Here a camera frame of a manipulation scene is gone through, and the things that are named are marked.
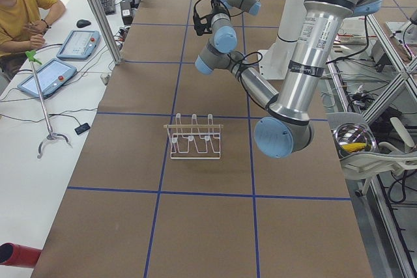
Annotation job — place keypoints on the aluminium frame post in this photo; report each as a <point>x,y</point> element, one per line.
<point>105,29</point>

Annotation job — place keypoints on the teach pendant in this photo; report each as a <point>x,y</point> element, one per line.
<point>51,76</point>
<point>79,45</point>

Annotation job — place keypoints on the teach pendant far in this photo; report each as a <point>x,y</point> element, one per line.
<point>79,45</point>

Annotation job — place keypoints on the white pot with corn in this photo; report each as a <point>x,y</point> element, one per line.
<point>353,137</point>

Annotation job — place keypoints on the red cylinder tube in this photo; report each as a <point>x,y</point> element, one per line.
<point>17,255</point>

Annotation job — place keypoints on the reacher grabber tool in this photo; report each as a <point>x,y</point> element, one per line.
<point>51,136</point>

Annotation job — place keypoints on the black computer mouse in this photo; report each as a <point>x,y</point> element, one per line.
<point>82,23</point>

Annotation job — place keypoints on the person in yellow shirt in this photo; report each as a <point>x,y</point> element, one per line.
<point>23,25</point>

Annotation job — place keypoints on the small black phone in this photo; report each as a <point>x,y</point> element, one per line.
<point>82,128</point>

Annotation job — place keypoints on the black power adapter box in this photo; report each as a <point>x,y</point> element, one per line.
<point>126,12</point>

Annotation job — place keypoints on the teach pendant near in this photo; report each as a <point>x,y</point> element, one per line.
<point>51,76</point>

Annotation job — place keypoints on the white wire cup holder rack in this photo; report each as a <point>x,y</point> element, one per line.
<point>195,140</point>

